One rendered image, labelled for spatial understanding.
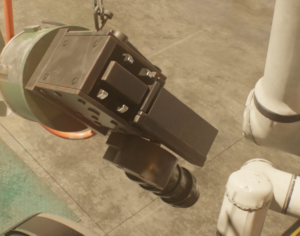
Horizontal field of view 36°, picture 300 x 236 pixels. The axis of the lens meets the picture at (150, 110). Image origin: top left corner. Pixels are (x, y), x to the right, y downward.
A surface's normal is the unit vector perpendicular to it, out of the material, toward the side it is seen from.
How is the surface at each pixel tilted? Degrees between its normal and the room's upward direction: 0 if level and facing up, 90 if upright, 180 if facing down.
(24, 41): 35
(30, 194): 0
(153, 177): 56
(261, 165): 25
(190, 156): 65
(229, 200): 71
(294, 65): 99
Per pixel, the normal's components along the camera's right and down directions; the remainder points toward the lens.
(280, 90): -0.49, 0.68
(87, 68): -0.67, -0.48
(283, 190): -0.24, -0.25
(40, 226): -0.40, -0.90
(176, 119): 0.59, 0.12
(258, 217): 0.31, 0.32
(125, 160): -0.44, -0.42
